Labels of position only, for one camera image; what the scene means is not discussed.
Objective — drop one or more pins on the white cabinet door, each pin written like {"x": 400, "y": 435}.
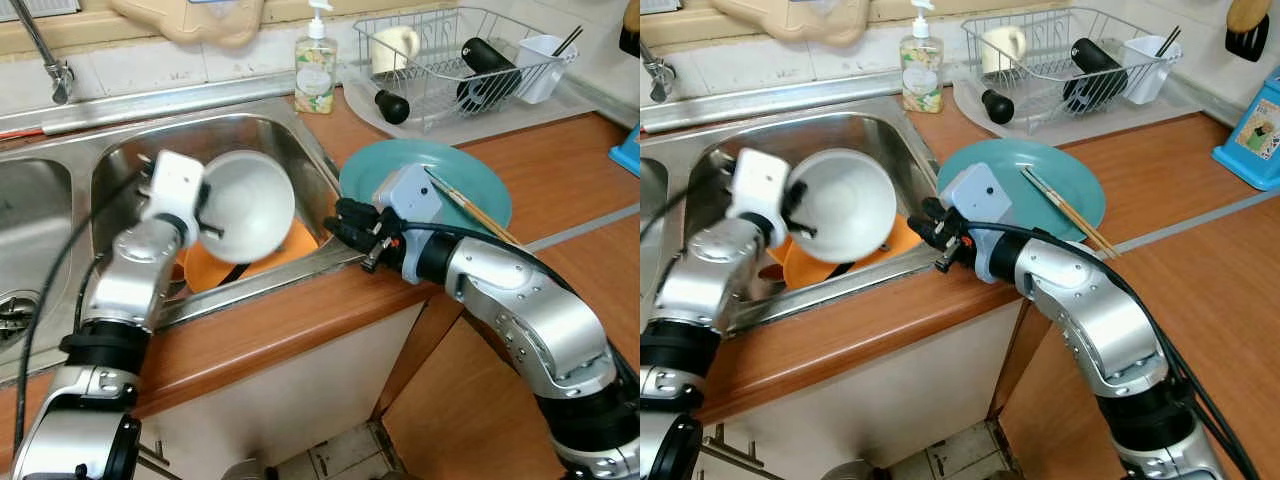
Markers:
{"x": 290, "y": 400}
{"x": 900, "y": 400}

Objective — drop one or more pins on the black round knob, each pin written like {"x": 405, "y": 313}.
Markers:
{"x": 998, "y": 106}
{"x": 392, "y": 106}

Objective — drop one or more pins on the blue box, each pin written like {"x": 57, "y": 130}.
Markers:
{"x": 1250, "y": 135}
{"x": 627, "y": 150}

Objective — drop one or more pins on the stainless steel double sink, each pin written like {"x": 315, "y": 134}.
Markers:
{"x": 40, "y": 220}
{"x": 900, "y": 135}

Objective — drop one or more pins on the dark chopstick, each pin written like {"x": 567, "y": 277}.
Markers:
{"x": 571, "y": 42}
{"x": 1166, "y": 42}
{"x": 1171, "y": 42}
{"x": 566, "y": 42}

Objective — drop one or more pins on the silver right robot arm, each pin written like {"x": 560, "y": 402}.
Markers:
{"x": 1110, "y": 330}
{"x": 530, "y": 330}

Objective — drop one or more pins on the wooden chopstick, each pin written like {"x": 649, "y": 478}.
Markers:
{"x": 1070, "y": 215}
{"x": 478, "y": 205}
{"x": 1078, "y": 210}
{"x": 470, "y": 208}

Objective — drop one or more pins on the grey drain tray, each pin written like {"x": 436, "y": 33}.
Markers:
{"x": 560, "y": 105}
{"x": 1170, "y": 105}

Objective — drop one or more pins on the teal plate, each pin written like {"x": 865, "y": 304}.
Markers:
{"x": 470, "y": 185}
{"x": 1065, "y": 185}

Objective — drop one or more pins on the beige plastic basin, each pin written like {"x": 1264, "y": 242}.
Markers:
{"x": 190, "y": 20}
{"x": 790, "y": 20}

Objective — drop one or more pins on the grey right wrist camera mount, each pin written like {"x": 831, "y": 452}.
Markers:
{"x": 982, "y": 192}
{"x": 412, "y": 195}

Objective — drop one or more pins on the white bowl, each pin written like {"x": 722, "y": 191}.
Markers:
{"x": 845, "y": 205}
{"x": 250, "y": 205}

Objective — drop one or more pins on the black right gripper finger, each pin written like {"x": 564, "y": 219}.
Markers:
{"x": 942, "y": 210}
{"x": 355, "y": 210}
{"x": 348, "y": 233}
{"x": 938, "y": 234}

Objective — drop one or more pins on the white cutlery holder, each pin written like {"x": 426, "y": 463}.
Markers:
{"x": 1150, "y": 70}
{"x": 545, "y": 70}

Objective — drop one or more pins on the clear soap pump bottle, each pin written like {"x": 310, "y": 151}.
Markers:
{"x": 315, "y": 75}
{"x": 921, "y": 75}

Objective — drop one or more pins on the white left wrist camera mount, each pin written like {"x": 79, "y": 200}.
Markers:
{"x": 760, "y": 190}
{"x": 172, "y": 185}

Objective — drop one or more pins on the orange plate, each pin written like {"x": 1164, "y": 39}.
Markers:
{"x": 895, "y": 250}
{"x": 295, "y": 250}

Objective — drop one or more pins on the black utensil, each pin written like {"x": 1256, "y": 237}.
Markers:
{"x": 232, "y": 273}

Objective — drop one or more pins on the cream mug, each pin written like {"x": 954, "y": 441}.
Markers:
{"x": 395, "y": 50}
{"x": 1002, "y": 48}

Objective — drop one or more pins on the black bottle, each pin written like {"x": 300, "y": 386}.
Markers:
{"x": 1095, "y": 70}
{"x": 490, "y": 70}

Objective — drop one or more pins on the chrome faucet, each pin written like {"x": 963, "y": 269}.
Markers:
{"x": 655, "y": 75}
{"x": 50, "y": 60}

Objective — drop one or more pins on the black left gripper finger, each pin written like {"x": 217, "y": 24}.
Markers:
{"x": 806, "y": 230}
{"x": 216, "y": 233}

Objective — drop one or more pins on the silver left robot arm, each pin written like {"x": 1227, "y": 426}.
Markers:
{"x": 690, "y": 330}
{"x": 115, "y": 300}

